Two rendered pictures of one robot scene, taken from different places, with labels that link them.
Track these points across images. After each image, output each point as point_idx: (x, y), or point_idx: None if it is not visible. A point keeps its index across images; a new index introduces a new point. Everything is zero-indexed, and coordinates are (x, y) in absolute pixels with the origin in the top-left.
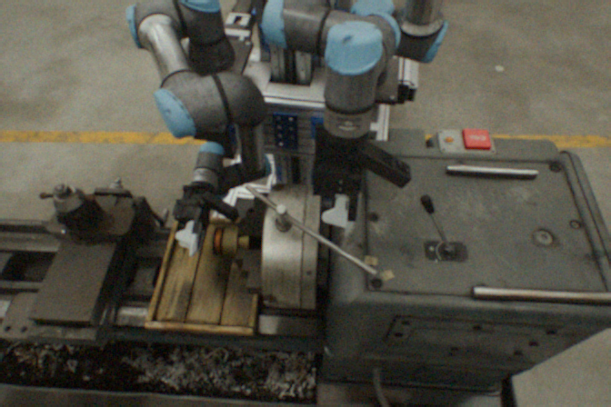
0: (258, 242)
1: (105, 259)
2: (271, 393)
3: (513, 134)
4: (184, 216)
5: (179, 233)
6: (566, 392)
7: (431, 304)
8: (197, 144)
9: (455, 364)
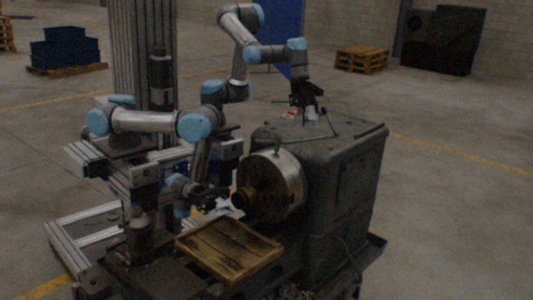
0: None
1: (172, 262)
2: None
3: (236, 188)
4: (211, 197)
5: (218, 205)
6: (376, 268)
7: (351, 146)
8: None
9: (358, 210)
